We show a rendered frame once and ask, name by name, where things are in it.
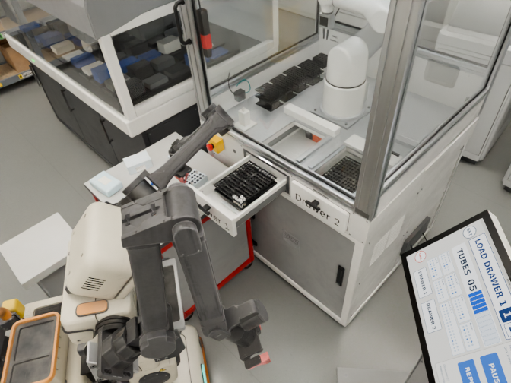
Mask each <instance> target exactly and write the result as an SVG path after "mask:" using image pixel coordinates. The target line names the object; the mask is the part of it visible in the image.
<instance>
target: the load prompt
mask: <svg viewBox="0 0 511 383"><path fill-rule="evenodd" d="M468 243H469V245H470V247H471V250H472V253H473V256H474V259H475V260H476V263H477V266H478V269H479V271H480V273H481V276H482V279H483V281H484V285H485V286H486V289H487V292H488V295H489V297H490V300H491V302H492V305H493V307H494V311H495V313H496V315H497V318H498V321H499V323H500V326H501V329H502V331H503V334H504V337H505V339H506V340H511V292H510V291H509V287H508V286H507V283H506V281H505V278H504V276H503V273H502V271H501V269H500V266H499V265H498V262H497V260H496V257H495V255H494V252H493V250H492V248H491V246H490V243H489V241H488V239H487V236H486V234H485V233H482V234H480V235H479V236H476V237H474V238H472V239H469V240H468Z"/></svg>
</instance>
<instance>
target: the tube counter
mask: <svg viewBox="0 0 511 383"><path fill-rule="evenodd" d="M463 285H464V288H465V292H466V294H467V297H468V301H469V302H470V305H471V309H472V311H473V314H474V318H475V321H476V323H477V326H478V330H479V332H480V335H481V339H482V341H483V344H484V347H488V346H490V345H494V344H496V343H501V342H502V340H501V339H500V335H499V333H498V330H497V327H496V325H495V322H494V319H493V316H492V314H491V312H490V308H489V306H488V304H487V300H486V298H485V295H484V292H483V290H482V288H481V284H480V282H479V279H478V276H476V277H473V278H471V279H468V280H466V281H463Z"/></svg>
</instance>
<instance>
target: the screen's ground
mask: <svg viewBox="0 0 511 383"><path fill-rule="evenodd" d="M471 224H472V223H471ZM471 224H469V225H471ZM474 224H475V226H476V229H477V231H478V234H479V235H480V234H482V233H485V234H486V236H487V239H488V241H489V243H490V246H491V248H492V250H493V252H494V255H495V257H496V260H497V262H498V265H499V266H500V269H501V271H502V273H503V276H504V278H505V281H506V283H507V286H508V287H509V291H510V292H511V282H510V280H509V277H508V275H507V273H506V270H505V268H504V266H503V263H502V261H501V259H500V256H499V254H498V252H497V250H496V247H495V245H494V242H493V240H492V238H491V237H490V234H489V232H488V229H487V227H486V225H485V222H484V220H483V218H481V219H480V220H477V221H475V222H474ZM469 225H468V226H469ZM479 235H478V236H479ZM475 237H476V236H475ZM423 249H424V248H423ZM421 250H422V249H421ZM448 250H449V252H450V255H451V257H452V261H453V264H454V266H455V270H456V273H457V276H458V279H459V282H460V285H461V288H462V292H463V294H464V297H465V301H466V303H467V306H468V310H469V312H470V315H471V319H472V321H473V324H474V328H475V330H476V333H477V336H478V339H479V342H480V345H481V348H480V349H478V350H473V351H471V352H467V353H463V354H460V355H457V356H452V353H451V350H450V347H449V342H448V339H447V336H446V331H445V328H444V325H443V320H442V317H441V314H440V309H439V306H438V303H437V300H436V295H435V292H434V288H433V284H432V280H431V278H430V272H429V270H428V266H427V262H426V261H423V262H421V263H420V264H417V265H416V263H415V260H414V254H412V255H409V256H408V257H406V258H407V261H408V267H409V271H410V274H411V280H412V283H413V287H414V293H415V296H416V300H417V306H418V309H419V313H420V317H421V322H422V326H423V329H424V336H425V339H426V342H427V349H428V352H429V355H430V361H431V365H432V368H433V374H434V378H435V382H436V383H462V379H461V375H460V372H459V367H458V365H457V363H458V362H463V361H466V360H469V359H474V363H475V365H476V368H477V371H478V375H479V378H480V380H481V383H487V379H486V377H485V374H484V370H483V367H482V364H481V361H480V358H479V356H484V355H487V354H490V353H495V352H497V354H498V356H499V359H500V362H501V365H502V367H503V371H504V373H505V376H506V380H507V382H508V383H511V340H506V339H505V337H504V334H503V331H502V329H501V326H500V323H499V321H498V318H497V315H496V313H495V311H494V307H493V305H492V302H491V300H490V297H489V295H488V292H487V289H486V286H485V285H484V281H483V279H482V276H481V273H480V271H479V269H478V266H477V263H476V260H475V257H474V256H473V253H472V250H471V247H470V245H469V243H468V240H467V241H465V240H464V238H463V235H462V232H461V229H460V230H458V231H456V232H454V233H452V234H450V235H448V236H446V237H444V238H442V239H441V240H439V241H437V242H435V243H433V244H431V245H429V246H427V247H425V251H426V254H427V259H428V260H429V259H431V258H433V257H435V256H437V255H439V254H442V253H444V252H446V251H448ZM419 251H420V250H419ZM419 251H417V252H419ZM415 253H416V252H415ZM423 267H426V269H427V273H428V277H429V280H430V285H431V288H432V291H433V294H431V295H429V296H426V297H424V298H422V299H419V296H418V293H417V287H416V284H415V280H414V275H413V272H415V271H418V270H420V269H421V268H423ZM476 276H478V279H479V282H480V284H481V288H482V290H483V292H484V295H485V298H486V300H487V304H488V306H489V308H490V312H491V314H492V316H493V319H494V322H495V325H496V327H497V330H498V333H499V335H500V339H501V340H502V342H501V343H496V344H494V345H490V346H488V347H484V344H483V341H482V339H481V335H480V332H479V330H478V326H477V323H476V321H475V317H474V314H473V311H472V309H471V305H470V302H469V301H468V297H467V294H466V292H465V288H464V285H463V281H466V280H468V279H471V278H473V277H476ZM431 299H435V302H436V307H437V310H438V313H439V317H440V321H441V325H442V328H443V329H442V330H439V331H436V332H433V333H431V334H427V329H426V325H425V322H424V316H423V312H422V309H421V303H423V302H426V301H428V300H431Z"/></svg>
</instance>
